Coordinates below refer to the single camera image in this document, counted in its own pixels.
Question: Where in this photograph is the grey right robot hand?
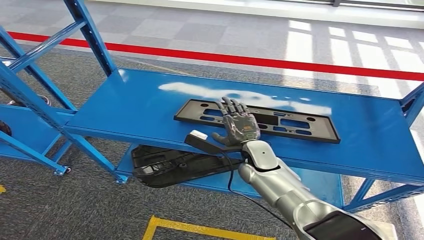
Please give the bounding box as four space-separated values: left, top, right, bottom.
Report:
211 96 262 148

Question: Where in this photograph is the black plastic panel part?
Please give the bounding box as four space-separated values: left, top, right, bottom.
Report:
173 98 341 145

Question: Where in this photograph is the black ribbed moulded part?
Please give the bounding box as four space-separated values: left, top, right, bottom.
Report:
130 144 244 189

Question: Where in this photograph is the large blue metal shelf rack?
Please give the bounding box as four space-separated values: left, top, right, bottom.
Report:
0 0 424 215

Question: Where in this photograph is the curved black plastic part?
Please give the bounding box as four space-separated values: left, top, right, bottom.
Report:
0 120 12 137

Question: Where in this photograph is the red floor tape line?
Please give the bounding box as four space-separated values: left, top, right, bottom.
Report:
7 31 424 82

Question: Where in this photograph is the grey floor socket plate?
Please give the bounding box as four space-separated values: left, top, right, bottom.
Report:
375 221 398 240

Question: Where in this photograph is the round black chrome object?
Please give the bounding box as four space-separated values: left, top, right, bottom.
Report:
6 94 52 107

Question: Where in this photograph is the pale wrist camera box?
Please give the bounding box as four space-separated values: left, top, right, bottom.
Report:
184 129 244 155

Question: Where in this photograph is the black camera cable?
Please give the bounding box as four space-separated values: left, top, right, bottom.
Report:
220 150 295 230

